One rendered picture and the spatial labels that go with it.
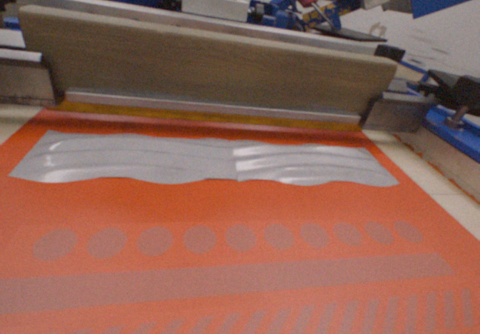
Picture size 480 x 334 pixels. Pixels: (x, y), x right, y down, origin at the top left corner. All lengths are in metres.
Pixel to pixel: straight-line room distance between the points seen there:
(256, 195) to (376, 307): 0.11
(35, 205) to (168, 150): 0.11
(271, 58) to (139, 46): 0.13
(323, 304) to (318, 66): 0.23
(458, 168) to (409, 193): 0.08
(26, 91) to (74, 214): 0.14
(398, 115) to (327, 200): 0.17
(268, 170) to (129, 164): 0.13
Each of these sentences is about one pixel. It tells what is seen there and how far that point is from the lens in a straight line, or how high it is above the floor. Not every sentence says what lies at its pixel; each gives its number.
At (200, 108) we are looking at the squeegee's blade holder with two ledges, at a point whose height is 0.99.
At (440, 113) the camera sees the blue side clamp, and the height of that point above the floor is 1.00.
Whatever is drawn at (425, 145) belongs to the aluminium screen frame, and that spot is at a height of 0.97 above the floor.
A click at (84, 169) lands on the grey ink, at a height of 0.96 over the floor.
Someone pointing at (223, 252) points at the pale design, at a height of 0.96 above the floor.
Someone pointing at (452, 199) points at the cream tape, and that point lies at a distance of 0.35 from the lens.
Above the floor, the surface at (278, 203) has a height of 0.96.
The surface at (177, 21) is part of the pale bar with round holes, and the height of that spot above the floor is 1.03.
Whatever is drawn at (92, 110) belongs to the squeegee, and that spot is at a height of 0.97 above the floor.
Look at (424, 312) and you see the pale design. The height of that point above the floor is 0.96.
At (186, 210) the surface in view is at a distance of 0.21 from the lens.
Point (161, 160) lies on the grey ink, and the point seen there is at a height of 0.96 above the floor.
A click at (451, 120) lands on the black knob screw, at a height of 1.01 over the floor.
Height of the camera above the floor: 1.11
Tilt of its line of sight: 32 degrees down
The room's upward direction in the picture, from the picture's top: 11 degrees clockwise
